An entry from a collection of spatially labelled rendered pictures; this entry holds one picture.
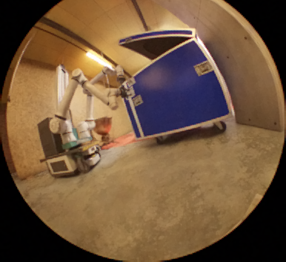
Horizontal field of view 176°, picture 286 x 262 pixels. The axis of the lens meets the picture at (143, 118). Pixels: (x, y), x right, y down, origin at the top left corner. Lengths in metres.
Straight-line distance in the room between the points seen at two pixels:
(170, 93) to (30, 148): 2.93
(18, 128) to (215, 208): 3.04
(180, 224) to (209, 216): 0.10
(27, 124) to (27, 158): 0.79
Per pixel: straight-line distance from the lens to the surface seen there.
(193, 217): 0.41
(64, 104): 1.08
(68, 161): 1.23
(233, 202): 0.44
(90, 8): 2.96
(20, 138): 2.78
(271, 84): 0.84
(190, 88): 0.87
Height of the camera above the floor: 0.37
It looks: 2 degrees up
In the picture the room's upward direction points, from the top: 19 degrees counter-clockwise
